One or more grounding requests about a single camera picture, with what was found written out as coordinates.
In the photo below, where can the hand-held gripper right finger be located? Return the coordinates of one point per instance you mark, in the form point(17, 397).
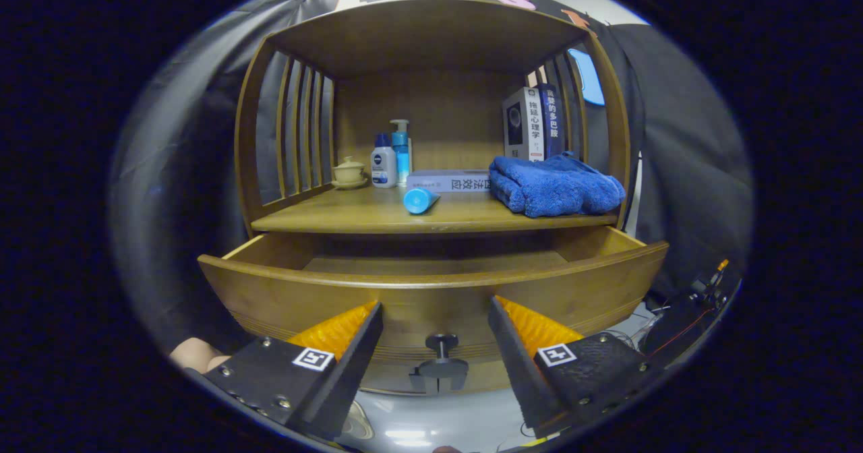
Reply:
point(522, 369)

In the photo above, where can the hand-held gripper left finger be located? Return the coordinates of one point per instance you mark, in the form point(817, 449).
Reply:
point(347, 375)

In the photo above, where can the wooden drawer with black knob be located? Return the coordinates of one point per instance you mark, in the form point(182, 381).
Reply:
point(431, 298)

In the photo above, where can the blue squeeze tube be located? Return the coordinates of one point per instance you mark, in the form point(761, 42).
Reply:
point(419, 201)

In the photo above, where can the wooden countertop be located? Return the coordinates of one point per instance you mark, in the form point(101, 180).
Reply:
point(337, 214)

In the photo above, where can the wooden cabinet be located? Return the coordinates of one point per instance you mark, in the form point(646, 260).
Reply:
point(431, 35)

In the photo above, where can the person's bare knee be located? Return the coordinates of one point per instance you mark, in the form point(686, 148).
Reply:
point(190, 354)
point(219, 362)

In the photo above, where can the blue folded towel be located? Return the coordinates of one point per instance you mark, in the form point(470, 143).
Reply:
point(556, 187)

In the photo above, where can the white book lying flat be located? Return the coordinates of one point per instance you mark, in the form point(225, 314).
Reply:
point(448, 182)

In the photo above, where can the cream lidded teacup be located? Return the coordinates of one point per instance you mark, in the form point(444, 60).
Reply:
point(349, 173)

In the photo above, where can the orange and black clamp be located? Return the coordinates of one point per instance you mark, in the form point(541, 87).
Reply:
point(708, 284)

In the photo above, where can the white bottle with blue cap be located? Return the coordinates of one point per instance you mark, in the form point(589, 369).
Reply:
point(383, 166)

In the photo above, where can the blue pump bottle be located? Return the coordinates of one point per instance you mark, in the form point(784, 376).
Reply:
point(402, 153)

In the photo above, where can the white upright book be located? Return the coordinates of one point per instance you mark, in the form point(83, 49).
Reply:
point(522, 126)

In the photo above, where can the dark blue upright book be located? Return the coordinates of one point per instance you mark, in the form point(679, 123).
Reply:
point(553, 119)

